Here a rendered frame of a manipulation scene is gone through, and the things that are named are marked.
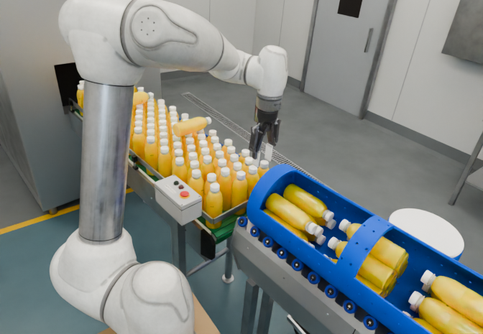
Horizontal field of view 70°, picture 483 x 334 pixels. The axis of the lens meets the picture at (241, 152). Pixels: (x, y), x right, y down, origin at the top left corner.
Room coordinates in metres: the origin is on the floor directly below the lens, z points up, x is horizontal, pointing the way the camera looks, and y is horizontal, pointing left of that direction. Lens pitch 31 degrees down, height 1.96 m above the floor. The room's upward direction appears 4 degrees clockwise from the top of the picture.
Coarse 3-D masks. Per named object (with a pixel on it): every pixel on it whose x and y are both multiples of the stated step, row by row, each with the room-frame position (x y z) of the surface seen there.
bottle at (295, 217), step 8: (272, 200) 1.04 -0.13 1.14; (280, 200) 1.03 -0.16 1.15; (272, 208) 1.02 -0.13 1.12; (280, 208) 1.00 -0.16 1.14; (288, 208) 0.99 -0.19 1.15; (296, 208) 0.99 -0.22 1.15; (280, 216) 0.99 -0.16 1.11; (288, 216) 0.97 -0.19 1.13; (296, 216) 0.96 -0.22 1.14; (304, 216) 0.96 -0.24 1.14; (296, 224) 0.94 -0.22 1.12; (304, 224) 0.94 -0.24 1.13
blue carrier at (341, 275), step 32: (256, 192) 1.05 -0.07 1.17; (320, 192) 1.13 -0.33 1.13; (256, 224) 1.02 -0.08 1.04; (384, 224) 0.85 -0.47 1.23; (320, 256) 0.80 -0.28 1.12; (352, 256) 0.76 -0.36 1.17; (416, 256) 0.85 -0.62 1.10; (448, 256) 0.74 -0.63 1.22; (352, 288) 0.71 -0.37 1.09; (416, 288) 0.80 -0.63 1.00; (480, 288) 0.71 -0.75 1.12; (384, 320) 0.63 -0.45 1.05
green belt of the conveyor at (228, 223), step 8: (144, 168) 1.54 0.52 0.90; (152, 176) 1.48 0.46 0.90; (200, 216) 1.19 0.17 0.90; (232, 216) 1.21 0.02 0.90; (240, 216) 1.21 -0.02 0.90; (224, 224) 1.15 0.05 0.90; (232, 224) 1.16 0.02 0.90; (216, 232) 1.10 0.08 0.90; (224, 232) 1.11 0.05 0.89; (232, 232) 1.13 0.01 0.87; (216, 240) 1.08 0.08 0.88
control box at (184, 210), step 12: (168, 180) 1.18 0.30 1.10; (180, 180) 1.18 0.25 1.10; (156, 192) 1.15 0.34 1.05; (168, 192) 1.09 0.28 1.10; (192, 192) 1.10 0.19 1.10; (168, 204) 1.08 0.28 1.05; (180, 204) 1.03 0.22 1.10; (192, 204) 1.05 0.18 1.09; (180, 216) 1.02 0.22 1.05; (192, 216) 1.05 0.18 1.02
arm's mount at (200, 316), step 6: (198, 306) 0.63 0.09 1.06; (198, 312) 0.61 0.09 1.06; (204, 312) 0.61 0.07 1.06; (198, 318) 0.59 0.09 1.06; (204, 318) 0.59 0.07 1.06; (210, 318) 0.60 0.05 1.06; (198, 324) 0.58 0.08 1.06; (204, 324) 0.58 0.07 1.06; (210, 324) 0.58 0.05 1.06; (108, 330) 0.54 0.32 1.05; (198, 330) 0.56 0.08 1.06; (204, 330) 0.56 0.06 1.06; (210, 330) 0.56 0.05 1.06; (216, 330) 0.56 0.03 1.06
